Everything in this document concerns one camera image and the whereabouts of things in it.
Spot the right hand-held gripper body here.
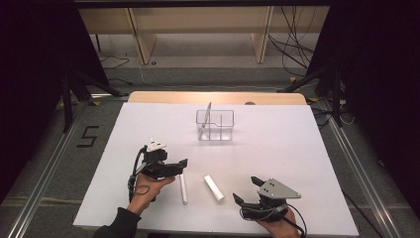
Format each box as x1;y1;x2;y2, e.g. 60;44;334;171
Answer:
240;178;302;223

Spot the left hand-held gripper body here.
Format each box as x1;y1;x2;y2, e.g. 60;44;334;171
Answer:
140;138;175;181

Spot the white pen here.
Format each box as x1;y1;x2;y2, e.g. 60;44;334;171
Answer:
178;174;189;205

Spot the short white cylinder stick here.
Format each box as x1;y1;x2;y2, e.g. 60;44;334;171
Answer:
203;175;226;203

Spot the clear plastic organizer box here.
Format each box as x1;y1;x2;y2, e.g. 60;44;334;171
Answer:
195;109;236;142

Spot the clear pen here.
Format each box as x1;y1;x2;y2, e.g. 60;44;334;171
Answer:
199;101;213;131

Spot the person's right hand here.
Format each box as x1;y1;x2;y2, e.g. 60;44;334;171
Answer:
257;207;300;238

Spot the person's left hand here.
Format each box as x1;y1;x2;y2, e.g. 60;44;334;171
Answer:
127;173;176;216

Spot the white foam board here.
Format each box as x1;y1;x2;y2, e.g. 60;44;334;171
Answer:
72;101;361;238

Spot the black tripod stand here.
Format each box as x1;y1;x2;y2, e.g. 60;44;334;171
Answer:
276;65;345;128
60;70;130;133

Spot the light wooden desk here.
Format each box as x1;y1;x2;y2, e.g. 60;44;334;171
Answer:
78;7;331;65

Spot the black curtain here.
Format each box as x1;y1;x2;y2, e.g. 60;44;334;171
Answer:
306;0;420;210
0;0;111;203

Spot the left hand-held gripper cable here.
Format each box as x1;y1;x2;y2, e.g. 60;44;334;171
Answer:
127;146;151;203

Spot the hand-held gripper cable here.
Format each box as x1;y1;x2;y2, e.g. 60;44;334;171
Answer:
127;146;151;203
286;202;308;238

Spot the right hand-held gripper cable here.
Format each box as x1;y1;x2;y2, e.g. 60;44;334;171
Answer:
286;202;308;238

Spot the short aluminium rail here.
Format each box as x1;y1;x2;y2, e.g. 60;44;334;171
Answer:
90;93;130;101

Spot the aluminium floor rail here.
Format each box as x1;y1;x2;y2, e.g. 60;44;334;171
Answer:
6;102;91;238
318;98;402;238

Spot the thin black floor cable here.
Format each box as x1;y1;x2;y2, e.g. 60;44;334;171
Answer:
98;54;132;70

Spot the bundle of black cables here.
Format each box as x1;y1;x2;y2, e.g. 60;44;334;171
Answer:
266;6;316;77

